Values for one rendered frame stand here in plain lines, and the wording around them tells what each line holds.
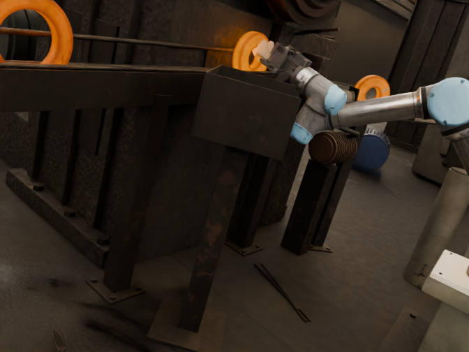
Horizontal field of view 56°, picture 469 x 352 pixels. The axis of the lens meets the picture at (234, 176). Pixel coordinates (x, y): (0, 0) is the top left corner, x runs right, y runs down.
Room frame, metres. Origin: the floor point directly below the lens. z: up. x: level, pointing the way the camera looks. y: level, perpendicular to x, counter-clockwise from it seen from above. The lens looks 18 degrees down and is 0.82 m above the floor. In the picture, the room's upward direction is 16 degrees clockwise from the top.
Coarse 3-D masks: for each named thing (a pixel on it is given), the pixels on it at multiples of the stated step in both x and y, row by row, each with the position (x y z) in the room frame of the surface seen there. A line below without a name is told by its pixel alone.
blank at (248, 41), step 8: (248, 32) 1.46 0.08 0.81; (256, 32) 1.47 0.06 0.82; (240, 40) 1.44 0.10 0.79; (248, 40) 1.43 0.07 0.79; (256, 40) 1.46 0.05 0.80; (240, 48) 1.42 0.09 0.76; (248, 48) 1.44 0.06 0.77; (232, 56) 1.43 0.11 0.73; (240, 56) 1.41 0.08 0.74; (248, 56) 1.45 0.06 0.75; (232, 64) 1.44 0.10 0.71; (240, 64) 1.42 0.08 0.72; (248, 64) 1.45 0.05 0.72; (256, 64) 1.50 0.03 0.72
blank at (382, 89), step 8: (360, 80) 1.86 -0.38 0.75; (368, 80) 1.85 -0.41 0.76; (376, 80) 1.86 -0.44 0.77; (384, 80) 1.87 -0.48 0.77; (360, 88) 1.84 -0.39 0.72; (368, 88) 1.85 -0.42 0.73; (376, 88) 1.88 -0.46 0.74; (384, 88) 1.87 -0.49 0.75; (360, 96) 1.84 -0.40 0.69; (376, 96) 1.89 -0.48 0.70; (384, 96) 1.88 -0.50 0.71
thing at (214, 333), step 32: (224, 96) 0.92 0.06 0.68; (256, 96) 0.92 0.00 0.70; (288, 96) 0.92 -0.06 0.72; (192, 128) 0.92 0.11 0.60; (224, 128) 0.92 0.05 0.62; (256, 128) 0.92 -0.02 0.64; (288, 128) 0.92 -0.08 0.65; (224, 160) 1.05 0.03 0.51; (224, 192) 1.05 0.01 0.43; (224, 224) 1.05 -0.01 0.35; (192, 288) 1.05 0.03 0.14; (160, 320) 1.06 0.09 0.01; (192, 320) 1.05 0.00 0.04; (224, 320) 1.14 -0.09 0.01
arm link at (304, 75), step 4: (304, 68) 1.34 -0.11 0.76; (308, 68) 1.35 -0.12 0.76; (300, 72) 1.34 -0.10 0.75; (304, 72) 1.33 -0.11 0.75; (308, 72) 1.33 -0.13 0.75; (312, 72) 1.33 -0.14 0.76; (316, 72) 1.34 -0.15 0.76; (296, 76) 1.34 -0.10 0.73; (300, 76) 1.33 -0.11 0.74; (304, 76) 1.33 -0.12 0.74; (308, 76) 1.32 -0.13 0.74; (296, 80) 1.34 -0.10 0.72; (300, 80) 1.32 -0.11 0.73; (304, 80) 1.32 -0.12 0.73; (296, 84) 1.34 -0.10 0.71; (300, 84) 1.33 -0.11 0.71; (304, 84) 1.32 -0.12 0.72; (296, 88) 1.35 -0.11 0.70; (300, 88) 1.33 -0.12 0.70; (300, 92) 1.35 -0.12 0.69
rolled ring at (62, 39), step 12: (0, 0) 0.82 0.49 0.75; (12, 0) 0.84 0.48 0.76; (24, 0) 0.86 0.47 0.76; (36, 0) 0.87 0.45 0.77; (48, 0) 0.89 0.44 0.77; (0, 12) 0.82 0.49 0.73; (12, 12) 0.84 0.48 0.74; (48, 12) 0.89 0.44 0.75; (60, 12) 0.91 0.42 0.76; (0, 24) 0.82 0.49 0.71; (60, 24) 0.92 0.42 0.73; (60, 36) 0.92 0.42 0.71; (72, 36) 0.94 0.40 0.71; (60, 48) 0.92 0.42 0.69; (72, 48) 0.94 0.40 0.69; (0, 60) 0.83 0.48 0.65; (48, 60) 0.92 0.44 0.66; (60, 60) 0.93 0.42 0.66
